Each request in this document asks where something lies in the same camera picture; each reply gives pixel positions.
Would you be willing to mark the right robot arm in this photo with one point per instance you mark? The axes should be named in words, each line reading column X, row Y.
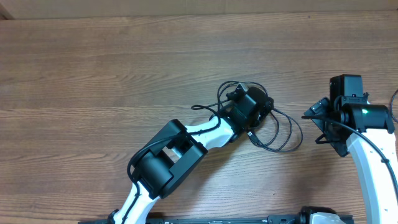
column 353, row 126

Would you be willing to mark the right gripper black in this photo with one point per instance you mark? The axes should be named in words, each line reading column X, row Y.
column 338, row 143

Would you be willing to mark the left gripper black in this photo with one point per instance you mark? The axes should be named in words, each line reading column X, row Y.
column 267, row 108

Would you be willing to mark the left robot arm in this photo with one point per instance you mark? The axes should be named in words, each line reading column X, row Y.
column 159, row 168

